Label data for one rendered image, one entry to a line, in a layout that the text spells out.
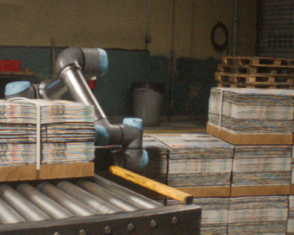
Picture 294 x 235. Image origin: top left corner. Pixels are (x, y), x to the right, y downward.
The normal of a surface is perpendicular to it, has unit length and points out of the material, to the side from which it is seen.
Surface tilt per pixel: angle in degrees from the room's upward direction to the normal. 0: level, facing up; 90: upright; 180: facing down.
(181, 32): 90
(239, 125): 90
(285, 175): 90
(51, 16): 90
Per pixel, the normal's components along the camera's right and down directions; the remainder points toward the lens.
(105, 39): 0.50, 0.07
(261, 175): 0.18, 0.06
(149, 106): -0.09, 0.16
